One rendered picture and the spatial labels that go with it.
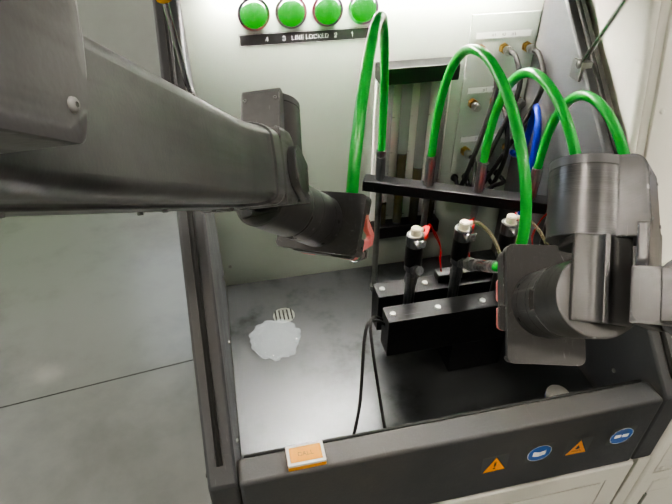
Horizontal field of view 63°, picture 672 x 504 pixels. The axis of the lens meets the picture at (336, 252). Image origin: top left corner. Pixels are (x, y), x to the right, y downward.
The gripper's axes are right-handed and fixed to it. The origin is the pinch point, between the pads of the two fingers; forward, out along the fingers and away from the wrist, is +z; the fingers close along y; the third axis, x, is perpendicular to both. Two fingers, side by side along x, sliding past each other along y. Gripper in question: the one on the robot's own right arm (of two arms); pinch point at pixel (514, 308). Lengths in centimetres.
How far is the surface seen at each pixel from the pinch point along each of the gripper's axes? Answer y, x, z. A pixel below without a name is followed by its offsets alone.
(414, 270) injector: 6.9, 7.1, 28.9
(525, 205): 12.9, -4.0, 9.0
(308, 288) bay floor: 6, 26, 61
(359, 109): 21.2, 16.4, 0.6
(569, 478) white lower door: -25.2, -19.2, 37.3
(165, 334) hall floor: -7, 93, 165
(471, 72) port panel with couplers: 45, -4, 39
